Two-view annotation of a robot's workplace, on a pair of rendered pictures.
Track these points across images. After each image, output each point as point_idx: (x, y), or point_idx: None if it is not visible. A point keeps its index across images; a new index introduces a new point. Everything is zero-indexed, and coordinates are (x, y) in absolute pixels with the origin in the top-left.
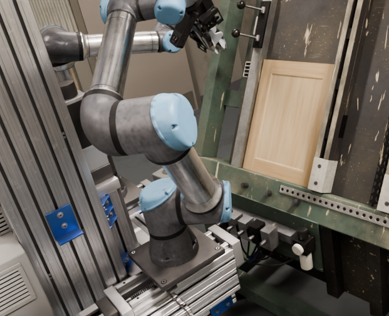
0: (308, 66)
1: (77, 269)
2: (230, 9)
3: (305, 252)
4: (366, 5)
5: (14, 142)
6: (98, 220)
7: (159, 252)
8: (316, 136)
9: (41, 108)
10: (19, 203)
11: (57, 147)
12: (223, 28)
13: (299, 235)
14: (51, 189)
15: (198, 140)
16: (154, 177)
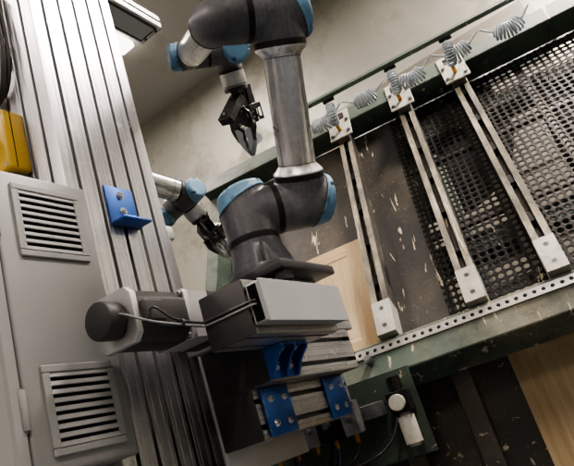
0: (326, 255)
1: (134, 286)
2: (220, 258)
3: (408, 403)
4: (365, 190)
5: (81, 91)
6: (160, 237)
7: (255, 254)
8: (361, 300)
9: (110, 85)
10: (76, 152)
11: (121, 128)
12: (215, 272)
13: (391, 383)
14: (112, 163)
15: None
16: None
